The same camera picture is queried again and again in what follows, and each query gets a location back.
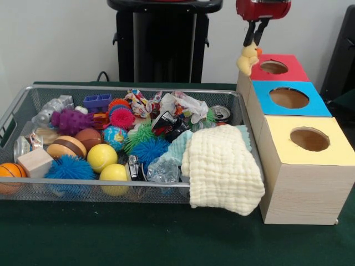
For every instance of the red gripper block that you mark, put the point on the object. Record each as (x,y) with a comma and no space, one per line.
(263,11)

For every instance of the small yellow plush duck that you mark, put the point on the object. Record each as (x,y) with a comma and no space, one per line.
(247,59)

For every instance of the light blue muslin cloth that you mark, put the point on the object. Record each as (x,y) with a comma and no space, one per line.
(177,144)

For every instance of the cream muslin cloth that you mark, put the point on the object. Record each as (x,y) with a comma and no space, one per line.
(222,171)

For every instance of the wooden box with three holes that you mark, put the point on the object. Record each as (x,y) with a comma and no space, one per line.
(305,194)

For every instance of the black chair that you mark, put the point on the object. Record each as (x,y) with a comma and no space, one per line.
(341,55)

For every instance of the purple toy brick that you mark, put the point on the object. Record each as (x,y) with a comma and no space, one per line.
(97,101)

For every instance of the globe print ball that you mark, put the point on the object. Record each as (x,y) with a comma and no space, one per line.
(115,137)

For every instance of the yellow foam ball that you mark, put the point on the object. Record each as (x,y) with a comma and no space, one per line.
(102,158)
(114,176)

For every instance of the purple spiky rubber ball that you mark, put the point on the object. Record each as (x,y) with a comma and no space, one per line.
(70,122)

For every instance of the toy hamburger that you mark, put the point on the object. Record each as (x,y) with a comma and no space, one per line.
(66,147)

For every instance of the blue spiky rubber ball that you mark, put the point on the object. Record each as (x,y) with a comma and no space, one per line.
(69,169)

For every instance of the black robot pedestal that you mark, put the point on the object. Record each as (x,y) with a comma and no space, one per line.
(155,41)

